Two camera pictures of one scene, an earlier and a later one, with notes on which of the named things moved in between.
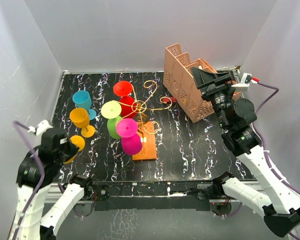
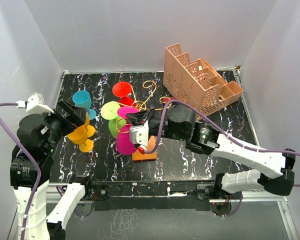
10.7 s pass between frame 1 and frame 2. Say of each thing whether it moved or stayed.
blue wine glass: stayed
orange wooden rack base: stayed
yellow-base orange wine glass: moved
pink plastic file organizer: stayed
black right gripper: moved
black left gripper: moved
